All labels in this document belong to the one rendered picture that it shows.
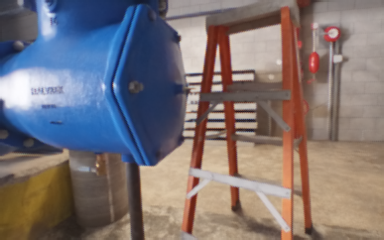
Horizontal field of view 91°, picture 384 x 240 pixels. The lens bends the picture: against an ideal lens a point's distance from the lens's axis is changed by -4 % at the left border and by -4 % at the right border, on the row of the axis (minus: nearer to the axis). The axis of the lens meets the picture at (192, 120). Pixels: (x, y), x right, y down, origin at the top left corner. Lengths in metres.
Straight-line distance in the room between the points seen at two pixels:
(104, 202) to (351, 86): 4.05
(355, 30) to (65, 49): 4.27
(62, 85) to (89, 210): 0.97
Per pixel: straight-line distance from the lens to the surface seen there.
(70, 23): 0.79
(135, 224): 1.01
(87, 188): 1.43
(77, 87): 0.67
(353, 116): 4.36
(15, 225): 1.52
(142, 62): 0.61
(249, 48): 4.04
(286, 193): 0.76
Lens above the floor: 0.81
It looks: 6 degrees down
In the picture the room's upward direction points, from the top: 2 degrees counter-clockwise
